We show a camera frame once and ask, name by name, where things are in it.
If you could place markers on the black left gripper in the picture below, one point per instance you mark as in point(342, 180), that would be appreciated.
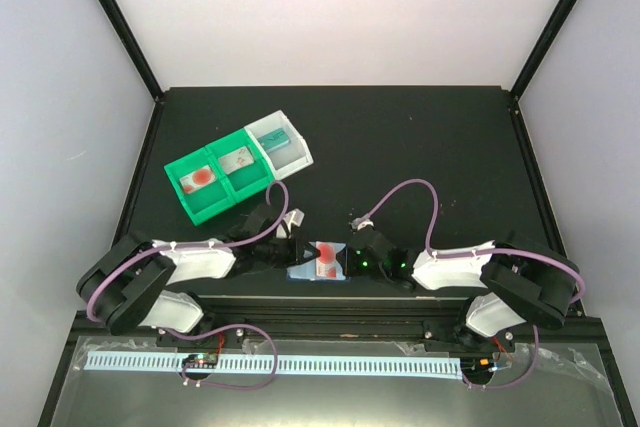
point(296, 254)

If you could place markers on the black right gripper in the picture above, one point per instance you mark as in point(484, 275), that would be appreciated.
point(348, 266)

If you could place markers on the blue leather card holder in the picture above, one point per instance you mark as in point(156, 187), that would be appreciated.
point(304, 272)

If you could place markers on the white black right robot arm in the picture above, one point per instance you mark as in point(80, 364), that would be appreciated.
point(523, 281)

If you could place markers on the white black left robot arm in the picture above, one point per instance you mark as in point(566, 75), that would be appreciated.
point(128, 287)

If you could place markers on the white card red pattern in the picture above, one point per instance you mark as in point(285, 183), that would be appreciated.
point(236, 160)

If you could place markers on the teal card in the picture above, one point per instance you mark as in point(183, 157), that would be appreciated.
point(274, 140)

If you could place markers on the card with red circle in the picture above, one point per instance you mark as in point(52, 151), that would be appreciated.
point(197, 179)

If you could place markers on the white translucent bin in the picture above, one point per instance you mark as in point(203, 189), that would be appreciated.
point(283, 147)

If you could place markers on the green bin middle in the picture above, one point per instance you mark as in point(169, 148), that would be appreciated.
point(250, 180)

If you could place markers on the green bin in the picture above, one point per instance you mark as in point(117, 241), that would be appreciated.
point(250, 180)
point(202, 188)

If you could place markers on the green bin left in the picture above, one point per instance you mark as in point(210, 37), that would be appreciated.
point(202, 188)

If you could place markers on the left controller circuit board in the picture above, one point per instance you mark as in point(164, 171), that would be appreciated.
point(200, 361)

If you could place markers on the controller circuit board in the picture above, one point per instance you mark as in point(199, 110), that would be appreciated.
point(200, 361)
point(478, 365)

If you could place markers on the right controller circuit board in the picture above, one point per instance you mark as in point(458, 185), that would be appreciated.
point(478, 365)

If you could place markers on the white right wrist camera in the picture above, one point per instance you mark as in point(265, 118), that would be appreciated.
point(361, 223)

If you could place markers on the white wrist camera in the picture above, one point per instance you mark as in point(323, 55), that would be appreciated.
point(291, 221)
point(361, 223)

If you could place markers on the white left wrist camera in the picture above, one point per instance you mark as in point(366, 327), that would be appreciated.
point(291, 221)

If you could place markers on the light blue slotted cable duct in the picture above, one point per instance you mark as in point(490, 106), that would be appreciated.
point(167, 362)

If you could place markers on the black aluminium frame rail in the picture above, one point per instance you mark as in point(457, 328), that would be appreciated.
point(335, 318)

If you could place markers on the black left corner post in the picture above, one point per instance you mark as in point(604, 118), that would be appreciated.
point(128, 40)

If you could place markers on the black corner post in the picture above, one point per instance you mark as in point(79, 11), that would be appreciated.
point(128, 40)
point(548, 35)

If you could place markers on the black right corner post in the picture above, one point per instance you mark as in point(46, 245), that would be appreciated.
point(548, 35)

